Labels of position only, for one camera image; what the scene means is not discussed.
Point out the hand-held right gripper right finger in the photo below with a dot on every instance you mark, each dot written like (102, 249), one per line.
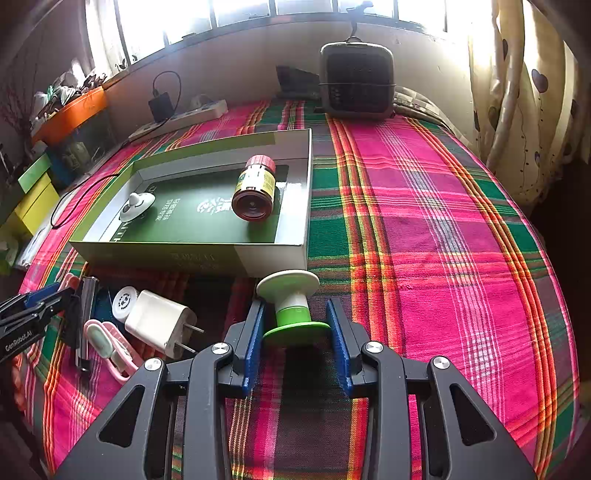
(339, 350)

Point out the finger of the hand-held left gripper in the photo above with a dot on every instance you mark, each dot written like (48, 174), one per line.
(57, 304)
(41, 294)

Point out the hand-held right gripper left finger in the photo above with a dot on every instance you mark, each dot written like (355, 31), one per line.
(254, 350)

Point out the black bar-shaped tool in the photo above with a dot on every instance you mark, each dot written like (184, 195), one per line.
(85, 314)

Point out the blue ridged comb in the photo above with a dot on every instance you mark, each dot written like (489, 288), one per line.
(104, 304)

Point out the white round tin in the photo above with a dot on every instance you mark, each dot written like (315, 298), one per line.
(123, 302)

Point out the pink and mint clip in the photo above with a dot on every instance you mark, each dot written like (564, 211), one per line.
(115, 355)

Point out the green and white spool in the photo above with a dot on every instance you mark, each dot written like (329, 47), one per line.
(288, 281)

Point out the green cardboard box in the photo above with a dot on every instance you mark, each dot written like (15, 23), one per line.
(258, 261)

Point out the white charger plug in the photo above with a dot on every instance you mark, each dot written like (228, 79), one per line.
(154, 321)

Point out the white flat packet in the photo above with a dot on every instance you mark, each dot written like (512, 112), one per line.
(27, 251)

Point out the yellow box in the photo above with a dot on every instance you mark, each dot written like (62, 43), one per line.
(39, 207)

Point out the green lidded box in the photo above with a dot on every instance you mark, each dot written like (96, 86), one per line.
(34, 173)

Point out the white suction knob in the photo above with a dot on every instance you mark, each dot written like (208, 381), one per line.
(137, 203)

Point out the glass tank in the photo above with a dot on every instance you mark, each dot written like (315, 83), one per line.
(87, 138)

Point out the red-capped brown bottle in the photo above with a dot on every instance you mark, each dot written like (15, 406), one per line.
(254, 184)

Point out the dried twig bouquet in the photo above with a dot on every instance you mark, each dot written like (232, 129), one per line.
(14, 115)

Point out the orange plastic tray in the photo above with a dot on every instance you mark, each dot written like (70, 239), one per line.
(76, 113)

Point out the pile of assorted packets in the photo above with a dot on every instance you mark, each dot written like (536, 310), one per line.
(64, 90)

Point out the white power strip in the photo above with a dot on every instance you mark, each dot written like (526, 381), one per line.
(198, 113)

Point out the patterned grey cloth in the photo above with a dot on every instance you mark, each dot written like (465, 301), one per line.
(425, 108)

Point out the grey fan heater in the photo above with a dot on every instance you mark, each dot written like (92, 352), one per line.
(355, 78)

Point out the cream patterned curtain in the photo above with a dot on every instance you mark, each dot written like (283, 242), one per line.
(531, 115)

